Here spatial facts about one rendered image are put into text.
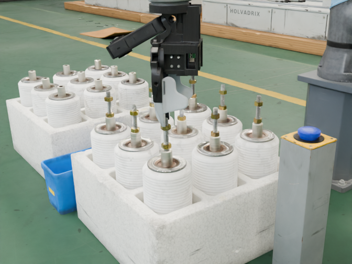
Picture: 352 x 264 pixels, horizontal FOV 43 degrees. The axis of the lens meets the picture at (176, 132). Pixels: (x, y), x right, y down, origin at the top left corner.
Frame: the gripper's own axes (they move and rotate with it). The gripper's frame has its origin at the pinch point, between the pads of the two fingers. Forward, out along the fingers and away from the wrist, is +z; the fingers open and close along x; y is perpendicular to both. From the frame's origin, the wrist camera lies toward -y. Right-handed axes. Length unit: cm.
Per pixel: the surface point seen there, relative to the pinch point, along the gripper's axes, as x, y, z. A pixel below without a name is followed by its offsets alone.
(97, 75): 69, -37, 11
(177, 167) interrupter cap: -1.7, 3.1, 9.5
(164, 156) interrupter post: -1.0, 0.5, 7.7
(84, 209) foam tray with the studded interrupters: 13.4, -23.0, 30.0
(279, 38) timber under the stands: 240, 33, 28
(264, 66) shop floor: 185, 23, 35
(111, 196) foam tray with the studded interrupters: 1.4, -11.3, 18.5
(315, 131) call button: 0.2, 27.5, 1.9
